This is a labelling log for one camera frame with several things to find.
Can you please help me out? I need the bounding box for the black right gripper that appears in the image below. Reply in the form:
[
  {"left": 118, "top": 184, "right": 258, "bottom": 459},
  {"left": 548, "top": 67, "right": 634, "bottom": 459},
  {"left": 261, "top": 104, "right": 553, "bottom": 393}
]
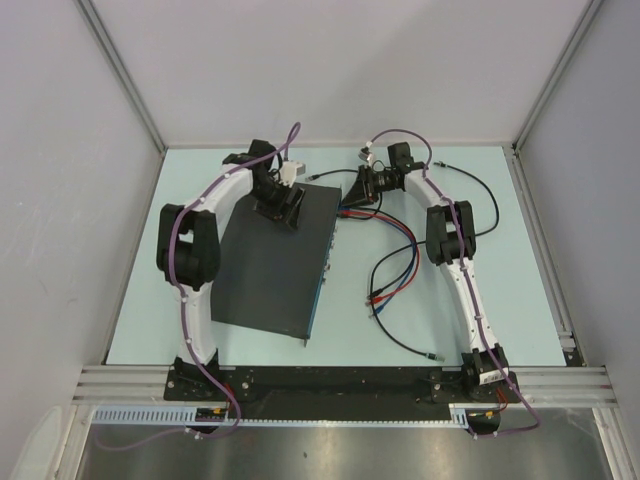
[{"left": 341, "top": 166, "right": 399, "bottom": 209}]

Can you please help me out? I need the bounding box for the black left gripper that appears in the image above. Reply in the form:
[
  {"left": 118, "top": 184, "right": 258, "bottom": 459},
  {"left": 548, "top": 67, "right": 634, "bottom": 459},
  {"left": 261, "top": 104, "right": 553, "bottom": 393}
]
[{"left": 251, "top": 176, "right": 305, "bottom": 231}]

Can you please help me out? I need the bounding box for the red ethernet cable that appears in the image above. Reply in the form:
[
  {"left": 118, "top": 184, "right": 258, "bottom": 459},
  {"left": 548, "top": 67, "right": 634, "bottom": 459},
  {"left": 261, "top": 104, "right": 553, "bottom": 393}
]
[{"left": 337, "top": 209, "right": 420, "bottom": 304}]

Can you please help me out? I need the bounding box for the blue ethernet cable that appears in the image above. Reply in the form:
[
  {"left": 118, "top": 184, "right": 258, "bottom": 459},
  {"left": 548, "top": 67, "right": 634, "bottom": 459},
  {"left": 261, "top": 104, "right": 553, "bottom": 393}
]
[{"left": 339, "top": 202, "right": 419, "bottom": 316}]

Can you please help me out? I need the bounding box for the black ethernet cable long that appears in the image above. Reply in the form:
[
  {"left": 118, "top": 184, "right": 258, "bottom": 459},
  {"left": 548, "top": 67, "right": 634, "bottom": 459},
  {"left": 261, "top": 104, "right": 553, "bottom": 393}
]
[{"left": 366, "top": 230, "right": 445, "bottom": 363}]

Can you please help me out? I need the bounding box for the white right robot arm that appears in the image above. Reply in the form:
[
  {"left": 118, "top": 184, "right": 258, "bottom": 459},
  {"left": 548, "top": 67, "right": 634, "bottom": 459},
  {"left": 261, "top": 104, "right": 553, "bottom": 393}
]
[{"left": 341, "top": 142, "right": 517, "bottom": 401}]

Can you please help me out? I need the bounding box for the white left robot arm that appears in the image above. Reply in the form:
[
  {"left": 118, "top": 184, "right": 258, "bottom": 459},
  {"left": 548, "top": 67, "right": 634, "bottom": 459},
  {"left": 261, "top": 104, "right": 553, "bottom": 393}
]
[{"left": 156, "top": 140, "right": 305, "bottom": 400}]

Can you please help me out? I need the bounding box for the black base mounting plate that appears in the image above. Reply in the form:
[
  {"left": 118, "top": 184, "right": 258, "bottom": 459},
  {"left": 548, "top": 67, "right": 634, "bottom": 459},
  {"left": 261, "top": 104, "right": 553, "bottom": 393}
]
[{"left": 163, "top": 359, "right": 520, "bottom": 433}]

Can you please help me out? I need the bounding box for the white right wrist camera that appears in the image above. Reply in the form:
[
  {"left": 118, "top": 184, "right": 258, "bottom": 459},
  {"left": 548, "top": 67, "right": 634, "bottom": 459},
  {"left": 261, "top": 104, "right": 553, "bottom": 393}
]
[{"left": 358, "top": 142, "right": 376, "bottom": 167}]

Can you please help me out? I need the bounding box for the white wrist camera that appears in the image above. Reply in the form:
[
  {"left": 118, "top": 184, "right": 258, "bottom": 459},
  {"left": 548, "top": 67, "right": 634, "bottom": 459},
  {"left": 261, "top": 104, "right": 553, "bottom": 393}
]
[
  {"left": 278, "top": 161, "right": 306, "bottom": 187},
  {"left": 358, "top": 142, "right": 376, "bottom": 167}
]

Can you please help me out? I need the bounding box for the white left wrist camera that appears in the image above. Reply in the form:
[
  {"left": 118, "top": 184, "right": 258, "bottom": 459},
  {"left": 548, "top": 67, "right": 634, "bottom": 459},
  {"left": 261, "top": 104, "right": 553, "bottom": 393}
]
[{"left": 278, "top": 161, "right": 306, "bottom": 187}]

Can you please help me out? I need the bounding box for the dark network switch box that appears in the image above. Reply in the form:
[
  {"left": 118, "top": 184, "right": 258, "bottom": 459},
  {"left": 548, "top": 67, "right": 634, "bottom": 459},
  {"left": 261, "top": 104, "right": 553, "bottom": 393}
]
[{"left": 210, "top": 184, "right": 342, "bottom": 341}]

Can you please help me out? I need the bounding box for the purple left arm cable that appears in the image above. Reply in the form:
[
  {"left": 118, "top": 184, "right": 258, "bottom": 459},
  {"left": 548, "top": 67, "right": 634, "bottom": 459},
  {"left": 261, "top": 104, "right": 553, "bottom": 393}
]
[{"left": 93, "top": 121, "right": 303, "bottom": 451}]

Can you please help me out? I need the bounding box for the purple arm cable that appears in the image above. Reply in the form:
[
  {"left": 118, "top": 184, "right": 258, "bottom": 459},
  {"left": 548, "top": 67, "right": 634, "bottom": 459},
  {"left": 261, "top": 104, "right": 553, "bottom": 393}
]
[
  {"left": 93, "top": 121, "right": 303, "bottom": 451},
  {"left": 367, "top": 129, "right": 543, "bottom": 440}
]

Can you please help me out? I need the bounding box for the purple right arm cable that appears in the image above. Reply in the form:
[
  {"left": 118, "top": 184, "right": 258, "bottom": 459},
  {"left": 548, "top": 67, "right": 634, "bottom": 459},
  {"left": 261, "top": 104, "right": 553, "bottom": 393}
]
[{"left": 367, "top": 129, "right": 543, "bottom": 440}]

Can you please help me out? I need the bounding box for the grey slotted cable duct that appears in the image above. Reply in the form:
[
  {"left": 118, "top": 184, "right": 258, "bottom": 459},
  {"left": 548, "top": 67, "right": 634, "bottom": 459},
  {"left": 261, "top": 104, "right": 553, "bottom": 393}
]
[{"left": 92, "top": 402, "right": 473, "bottom": 429}]

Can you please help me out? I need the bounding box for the aluminium frame rail front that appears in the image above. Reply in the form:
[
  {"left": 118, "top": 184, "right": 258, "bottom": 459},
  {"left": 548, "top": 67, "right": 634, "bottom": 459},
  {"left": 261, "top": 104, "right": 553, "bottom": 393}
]
[{"left": 73, "top": 365, "right": 617, "bottom": 407}]

